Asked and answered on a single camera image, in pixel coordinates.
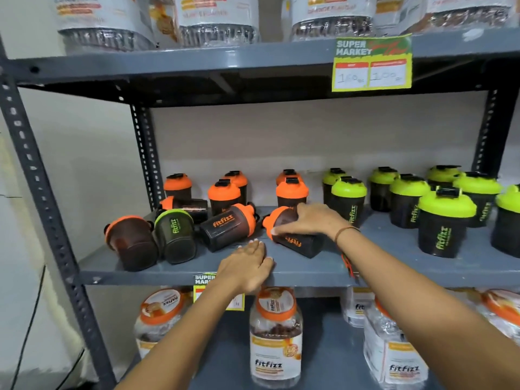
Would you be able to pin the person's right hand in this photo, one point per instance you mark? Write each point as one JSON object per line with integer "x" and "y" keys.
{"x": 319, "y": 221}

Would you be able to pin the person's left hand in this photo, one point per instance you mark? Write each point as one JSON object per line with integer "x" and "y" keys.
{"x": 243, "y": 268}

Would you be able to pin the person's right thumb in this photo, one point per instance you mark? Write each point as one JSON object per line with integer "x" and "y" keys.
{"x": 292, "y": 229}

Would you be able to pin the person's left thumb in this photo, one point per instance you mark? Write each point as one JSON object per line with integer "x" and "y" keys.
{"x": 268, "y": 266}

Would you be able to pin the black shaker bottle orange lid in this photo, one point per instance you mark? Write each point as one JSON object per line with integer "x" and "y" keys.
{"x": 302, "y": 244}

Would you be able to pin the person's right forearm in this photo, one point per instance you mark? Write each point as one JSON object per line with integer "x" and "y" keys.
{"x": 414, "y": 308}

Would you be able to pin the person's left forearm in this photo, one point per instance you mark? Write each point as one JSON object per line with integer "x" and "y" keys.
{"x": 178, "y": 345}

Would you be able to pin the small yellow green price tag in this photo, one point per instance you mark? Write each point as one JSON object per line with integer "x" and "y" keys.
{"x": 237, "y": 302}

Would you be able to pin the orange thread wristband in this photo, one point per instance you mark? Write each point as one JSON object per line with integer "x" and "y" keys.
{"x": 345, "y": 230}

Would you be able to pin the group of orange-lidded black shakers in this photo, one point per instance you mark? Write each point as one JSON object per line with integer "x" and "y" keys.
{"x": 224, "y": 195}

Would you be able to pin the clear jar orange lid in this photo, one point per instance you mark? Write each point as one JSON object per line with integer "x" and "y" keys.
{"x": 501, "y": 312}
{"x": 356, "y": 308}
{"x": 160, "y": 312}
{"x": 390, "y": 357}
{"x": 276, "y": 345}

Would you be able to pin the black shaker bottle green lid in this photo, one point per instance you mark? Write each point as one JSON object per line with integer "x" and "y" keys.
{"x": 174, "y": 239}

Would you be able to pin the group of green-lidded black shakers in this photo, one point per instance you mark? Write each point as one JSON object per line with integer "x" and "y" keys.
{"x": 445, "y": 207}

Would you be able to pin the gray metal shelving rack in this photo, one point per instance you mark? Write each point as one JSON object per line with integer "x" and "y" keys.
{"x": 243, "y": 57}

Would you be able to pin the large yellow green price tag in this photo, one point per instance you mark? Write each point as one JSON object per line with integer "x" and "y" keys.
{"x": 371, "y": 64}

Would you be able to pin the row of clear labelled jars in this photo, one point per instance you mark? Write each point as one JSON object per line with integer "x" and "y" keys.
{"x": 217, "y": 16}

